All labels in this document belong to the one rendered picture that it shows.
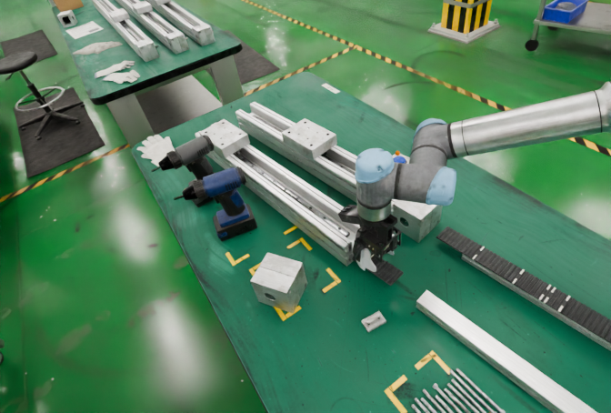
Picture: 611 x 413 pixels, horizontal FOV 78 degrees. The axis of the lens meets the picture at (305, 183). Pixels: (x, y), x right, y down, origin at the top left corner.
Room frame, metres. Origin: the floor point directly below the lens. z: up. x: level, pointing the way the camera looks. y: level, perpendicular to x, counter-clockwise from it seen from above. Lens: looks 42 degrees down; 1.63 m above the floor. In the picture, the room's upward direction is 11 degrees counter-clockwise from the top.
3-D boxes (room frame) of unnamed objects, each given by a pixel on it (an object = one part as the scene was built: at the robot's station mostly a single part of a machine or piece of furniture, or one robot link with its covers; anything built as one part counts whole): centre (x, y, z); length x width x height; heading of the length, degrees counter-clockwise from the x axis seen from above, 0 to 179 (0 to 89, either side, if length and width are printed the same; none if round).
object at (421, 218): (0.69, -0.30, 0.83); 0.12 x 0.09 x 0.10; 124
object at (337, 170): (1.05, -0.04, 0.82); 0.80 x 0.10 x 0.09; 34
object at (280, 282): (0.56, 0.10, 0.83); 0.11 x 0.10 x 0.10; 149
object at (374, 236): (0.56, -0.14, 0.94); 0.09 x 0.08 x 0.12; 34
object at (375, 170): (0.56, -0.14, 1.10); 0.09 x 0.08 x 0.11; 64
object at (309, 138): (1.05, -0.04, 0.87); 0.16 x 0.11 x 0.07; 34
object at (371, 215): (0.57, -0.14, 1.02); 0.08 x 0.08 x 0.05
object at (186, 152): (0.97, 0.36, 0.89); 0.20 x 0.08 x 0.22; 120
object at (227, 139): (1.15, 0.26, 0.87); 0.16 x 0.11 x 0.07; 34
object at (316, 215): (0.95, 0.12, 0.82); 0.80 x 0.10 x 0.09; 34
